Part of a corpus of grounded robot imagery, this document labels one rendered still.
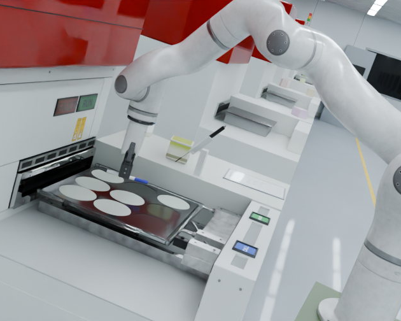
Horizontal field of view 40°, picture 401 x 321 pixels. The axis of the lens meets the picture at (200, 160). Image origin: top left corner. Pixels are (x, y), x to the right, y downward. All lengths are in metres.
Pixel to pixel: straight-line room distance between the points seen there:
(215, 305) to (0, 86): 0.64
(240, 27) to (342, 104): 0.32
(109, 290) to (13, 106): 0.45
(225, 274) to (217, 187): 0.57
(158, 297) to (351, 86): 0.62
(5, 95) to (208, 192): 0.73
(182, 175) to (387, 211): 0.76
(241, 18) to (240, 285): 0.61
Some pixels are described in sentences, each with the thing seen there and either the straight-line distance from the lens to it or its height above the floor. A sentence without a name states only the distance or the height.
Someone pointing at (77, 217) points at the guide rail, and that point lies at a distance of 1.48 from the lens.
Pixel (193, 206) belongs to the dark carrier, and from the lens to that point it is 1.65.
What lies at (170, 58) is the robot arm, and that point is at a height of 1.31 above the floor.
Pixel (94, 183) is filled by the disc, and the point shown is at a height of 0.90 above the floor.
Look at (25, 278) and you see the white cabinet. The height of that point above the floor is 0.79.
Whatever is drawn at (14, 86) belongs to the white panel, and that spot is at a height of 1.17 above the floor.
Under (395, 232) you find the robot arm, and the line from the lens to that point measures 1.16.
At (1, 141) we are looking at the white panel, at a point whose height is 1.04.
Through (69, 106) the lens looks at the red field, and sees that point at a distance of 1.53.
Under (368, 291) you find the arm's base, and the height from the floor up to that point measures 1.01.
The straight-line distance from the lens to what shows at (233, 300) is 1.19.
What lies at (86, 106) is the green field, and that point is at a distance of 1.63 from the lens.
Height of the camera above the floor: 1.42
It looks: 14 degrees down
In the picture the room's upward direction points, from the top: 18 degrees clockwise
